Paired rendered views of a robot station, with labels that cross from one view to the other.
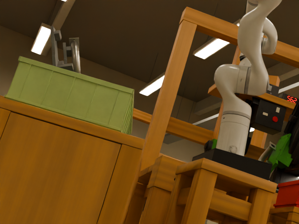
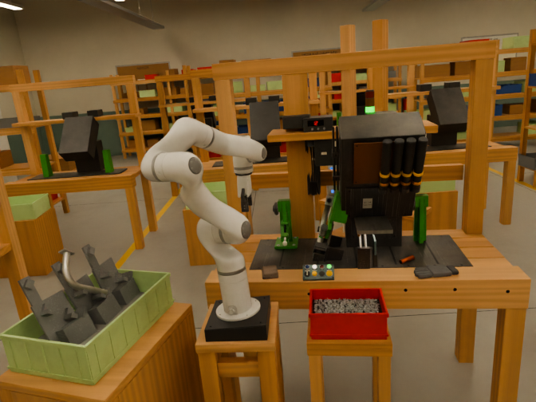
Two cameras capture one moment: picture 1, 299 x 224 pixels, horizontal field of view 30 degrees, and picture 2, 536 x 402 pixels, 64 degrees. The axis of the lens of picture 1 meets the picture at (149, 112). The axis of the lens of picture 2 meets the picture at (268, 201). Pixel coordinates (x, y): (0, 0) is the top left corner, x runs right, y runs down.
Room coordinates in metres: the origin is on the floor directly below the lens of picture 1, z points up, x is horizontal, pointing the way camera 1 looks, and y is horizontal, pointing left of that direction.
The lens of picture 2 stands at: (0.74, -0.98, 1.85)
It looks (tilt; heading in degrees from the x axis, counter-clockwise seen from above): 16 degrees down; 16
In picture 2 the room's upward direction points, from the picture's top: 5 degrees counter-clockwise
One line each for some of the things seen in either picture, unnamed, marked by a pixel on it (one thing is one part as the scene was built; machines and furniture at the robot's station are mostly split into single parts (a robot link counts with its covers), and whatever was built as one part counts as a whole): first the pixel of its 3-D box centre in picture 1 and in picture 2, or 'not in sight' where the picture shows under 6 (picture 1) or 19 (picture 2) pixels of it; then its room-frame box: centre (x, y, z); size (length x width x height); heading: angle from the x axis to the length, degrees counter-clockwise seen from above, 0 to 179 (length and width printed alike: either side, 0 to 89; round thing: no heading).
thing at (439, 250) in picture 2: not in sight; (354, 252); (2.93, -0.81, 0.89); 1.10 x 0.42 x 0.02; 98
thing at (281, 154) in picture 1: (282, 153); (339, 207); (2.86, -0.74, 1.17); 0.13 x 0.12 x 0.20; 98
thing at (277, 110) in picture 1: (266, 117); (329, 150); (3.12, -0.67, 1.42); 0.17 x 0.12 x 0.15; 98
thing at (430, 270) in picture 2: not in sight; (434, 270); (2.70, -1.19, 0.91); 0.20 x 0.11 x 0.03; 107
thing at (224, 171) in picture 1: (223, 178); (240, 325); (2.25, -0.37, 0.83); 0.32 x 0.32 x 0.04; 11
